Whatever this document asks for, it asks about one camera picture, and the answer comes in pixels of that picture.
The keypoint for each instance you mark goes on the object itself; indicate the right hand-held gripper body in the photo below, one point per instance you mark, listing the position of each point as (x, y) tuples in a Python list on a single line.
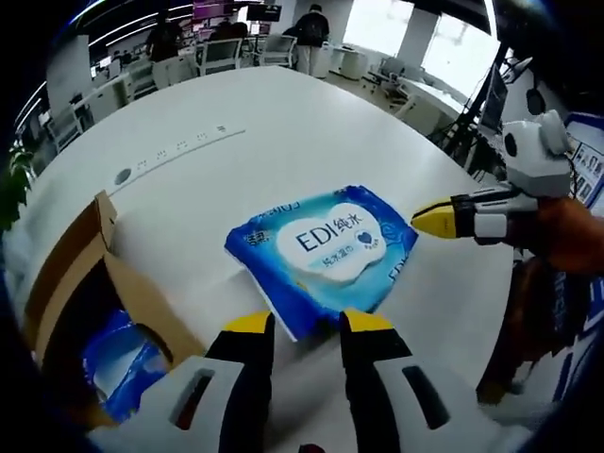
[(538, 160)]

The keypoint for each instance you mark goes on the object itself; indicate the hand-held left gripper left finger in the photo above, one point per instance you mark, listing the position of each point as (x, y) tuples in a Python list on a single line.
[(236, 391)]

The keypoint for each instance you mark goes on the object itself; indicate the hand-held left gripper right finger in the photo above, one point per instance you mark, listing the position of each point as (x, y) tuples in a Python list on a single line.
[(373, 377)]

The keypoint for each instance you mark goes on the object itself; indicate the bright blue pad pack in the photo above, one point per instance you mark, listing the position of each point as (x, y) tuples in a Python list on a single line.
[(122, 373)]

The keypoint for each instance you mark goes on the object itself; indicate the brown cardboard shoe box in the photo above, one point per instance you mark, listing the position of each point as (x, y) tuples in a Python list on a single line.
[(141, 302)]

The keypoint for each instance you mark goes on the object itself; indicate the blue wipes pack soft item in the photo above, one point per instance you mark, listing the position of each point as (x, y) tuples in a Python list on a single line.
[(321, 250)]

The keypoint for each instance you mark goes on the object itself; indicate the person's right hand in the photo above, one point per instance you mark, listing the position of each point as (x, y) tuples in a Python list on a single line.
[(561, 236)]

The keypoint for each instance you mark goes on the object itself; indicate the blue white poster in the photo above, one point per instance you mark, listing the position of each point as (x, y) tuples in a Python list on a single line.
[(587, 160)]

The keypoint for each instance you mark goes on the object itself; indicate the blue white banner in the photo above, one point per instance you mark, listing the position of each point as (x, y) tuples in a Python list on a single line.
[(580, 340)]

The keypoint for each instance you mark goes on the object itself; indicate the white table socket strip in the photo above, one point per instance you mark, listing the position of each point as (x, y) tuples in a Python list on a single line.
[(179, 151)]

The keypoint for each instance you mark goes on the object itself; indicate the white mesh office chair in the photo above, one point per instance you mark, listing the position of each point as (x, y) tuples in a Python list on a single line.
[(279, 49), (219, 56)]

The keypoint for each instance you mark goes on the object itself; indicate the dark wall screen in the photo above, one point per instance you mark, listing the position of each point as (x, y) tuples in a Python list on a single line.
[(264, 10)]

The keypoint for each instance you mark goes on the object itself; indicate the purple wall screen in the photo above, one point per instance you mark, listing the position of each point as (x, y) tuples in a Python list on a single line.
[(212, 8)]

